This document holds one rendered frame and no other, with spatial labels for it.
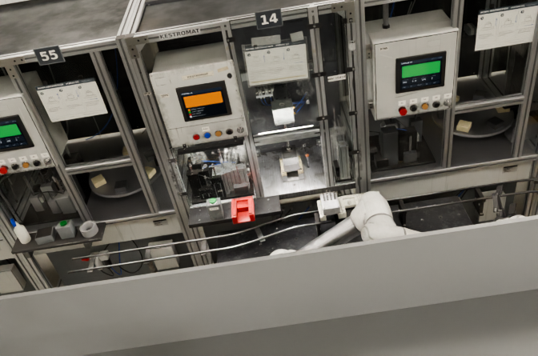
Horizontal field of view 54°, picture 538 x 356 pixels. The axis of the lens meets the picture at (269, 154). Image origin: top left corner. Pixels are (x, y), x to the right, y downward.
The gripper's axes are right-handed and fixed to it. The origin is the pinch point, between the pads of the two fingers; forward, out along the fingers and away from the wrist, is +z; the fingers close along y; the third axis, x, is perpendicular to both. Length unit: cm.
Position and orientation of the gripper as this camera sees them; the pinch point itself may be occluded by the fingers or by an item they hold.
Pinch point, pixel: (506, 196)
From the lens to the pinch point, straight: 294.0
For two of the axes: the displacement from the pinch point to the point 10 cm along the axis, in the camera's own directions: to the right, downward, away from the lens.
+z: 4.1, -6.9, 6.0
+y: 6.4, 6.8, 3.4
